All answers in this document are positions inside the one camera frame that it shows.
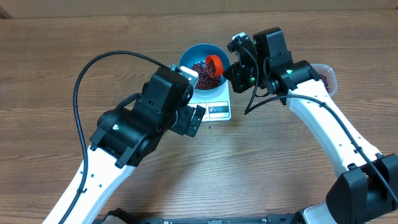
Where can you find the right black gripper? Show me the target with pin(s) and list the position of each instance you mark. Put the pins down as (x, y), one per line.
(234, 74)

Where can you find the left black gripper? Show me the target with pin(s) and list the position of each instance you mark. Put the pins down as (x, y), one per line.
(189, 121)

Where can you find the red scoop with blue handle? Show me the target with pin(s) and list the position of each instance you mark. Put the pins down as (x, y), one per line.
(214, 66)

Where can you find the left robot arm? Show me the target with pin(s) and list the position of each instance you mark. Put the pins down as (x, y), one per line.
(124, 136)

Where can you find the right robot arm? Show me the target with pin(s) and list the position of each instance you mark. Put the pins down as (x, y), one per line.
(366, 184)

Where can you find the white digital kitchen scale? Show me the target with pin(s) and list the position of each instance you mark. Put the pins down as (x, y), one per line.
(216, 102)

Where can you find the red beans in bowl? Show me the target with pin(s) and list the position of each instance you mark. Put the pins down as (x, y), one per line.
(205, 82)

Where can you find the blue metal bowl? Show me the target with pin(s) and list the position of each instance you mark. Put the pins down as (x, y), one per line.
(198, 53)

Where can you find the red beans in container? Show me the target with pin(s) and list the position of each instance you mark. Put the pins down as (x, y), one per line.
(323, 78)

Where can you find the clear plastic container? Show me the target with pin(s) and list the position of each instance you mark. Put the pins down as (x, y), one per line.
(330, 74)

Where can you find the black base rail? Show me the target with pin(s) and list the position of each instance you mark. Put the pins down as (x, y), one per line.
(121, 216)

